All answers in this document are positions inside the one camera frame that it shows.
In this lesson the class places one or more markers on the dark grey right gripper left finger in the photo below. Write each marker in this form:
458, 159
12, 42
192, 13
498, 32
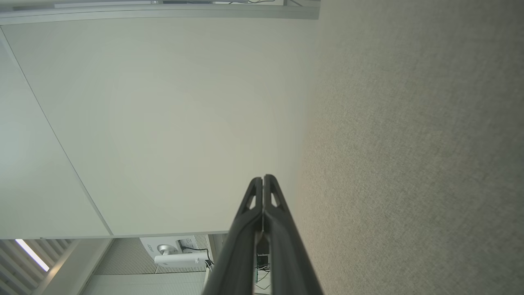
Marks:
239, 246

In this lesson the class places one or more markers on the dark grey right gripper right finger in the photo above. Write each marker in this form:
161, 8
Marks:
286, 254

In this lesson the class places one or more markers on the white box-shaped device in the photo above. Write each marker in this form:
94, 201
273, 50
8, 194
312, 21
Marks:
172, 254

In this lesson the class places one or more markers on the grey fabric sofa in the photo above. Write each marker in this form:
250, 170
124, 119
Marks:
409, 164

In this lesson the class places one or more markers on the ceiling light strip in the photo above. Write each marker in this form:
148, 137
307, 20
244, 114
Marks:
32, 255

